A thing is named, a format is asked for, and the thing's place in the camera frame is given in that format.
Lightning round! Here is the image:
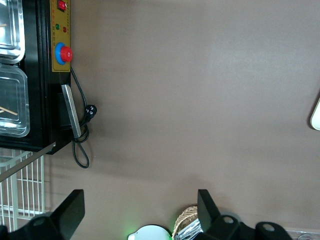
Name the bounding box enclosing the steel food tray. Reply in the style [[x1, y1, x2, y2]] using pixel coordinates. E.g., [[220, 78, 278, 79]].
[[0, 63, 31, 138], [0, 0, 26, 62]]

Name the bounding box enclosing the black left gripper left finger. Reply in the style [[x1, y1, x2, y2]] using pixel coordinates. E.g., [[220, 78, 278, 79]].
[[23, 189, 86, 240]]

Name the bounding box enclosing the red emergency stop button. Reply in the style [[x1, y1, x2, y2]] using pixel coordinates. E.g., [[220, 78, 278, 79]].
[[54, 42, 74, 65]]

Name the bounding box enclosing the clear acrylic bottle rack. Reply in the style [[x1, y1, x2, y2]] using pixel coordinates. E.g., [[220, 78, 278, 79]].
[[284, 227, 320, 240]]

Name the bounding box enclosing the black power cable with plug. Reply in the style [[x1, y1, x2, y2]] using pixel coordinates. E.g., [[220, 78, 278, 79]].
[[70, 66, 98, 169]]

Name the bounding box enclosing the black sealing machine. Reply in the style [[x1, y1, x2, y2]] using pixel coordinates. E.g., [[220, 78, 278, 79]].
[[0, 0, 73, 156]]

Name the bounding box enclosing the cream plastic serving tray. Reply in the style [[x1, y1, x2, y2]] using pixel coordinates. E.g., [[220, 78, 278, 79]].
[[309, 96, 320, 131]]

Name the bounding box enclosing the silver machine lever bar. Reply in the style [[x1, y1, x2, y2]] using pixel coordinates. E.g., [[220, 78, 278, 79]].
[[0, 141, 56, 183]]

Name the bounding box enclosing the white wire rack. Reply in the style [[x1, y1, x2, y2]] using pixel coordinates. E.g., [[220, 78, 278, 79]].
[[0, 147, 51, 232]]

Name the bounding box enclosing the aluminium foil tray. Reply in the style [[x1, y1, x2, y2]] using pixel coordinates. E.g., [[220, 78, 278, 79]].
[[174, 217, 205, 240]]

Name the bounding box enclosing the silver metal handle bar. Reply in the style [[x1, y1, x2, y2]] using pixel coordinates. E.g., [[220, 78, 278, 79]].
[[61, 84, 82, 139]]

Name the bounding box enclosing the light wicker foil tray basket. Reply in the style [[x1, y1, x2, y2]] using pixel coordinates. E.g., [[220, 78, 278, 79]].
[[173, 204, 201, 240]]

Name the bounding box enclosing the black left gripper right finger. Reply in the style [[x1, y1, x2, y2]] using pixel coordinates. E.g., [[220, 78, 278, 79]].
[[197, 189, 251, 240]]

